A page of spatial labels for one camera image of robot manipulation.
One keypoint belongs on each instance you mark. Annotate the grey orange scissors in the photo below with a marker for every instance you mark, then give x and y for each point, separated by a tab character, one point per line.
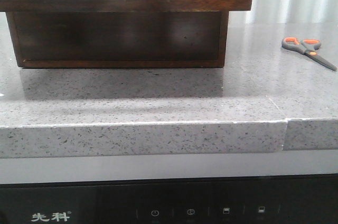
308	48

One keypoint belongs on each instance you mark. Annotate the black built-in appliance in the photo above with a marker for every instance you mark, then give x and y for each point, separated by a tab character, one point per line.
262	199

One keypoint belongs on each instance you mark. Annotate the dark wooden drawer cabinet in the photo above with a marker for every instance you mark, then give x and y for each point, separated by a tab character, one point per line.
118	63

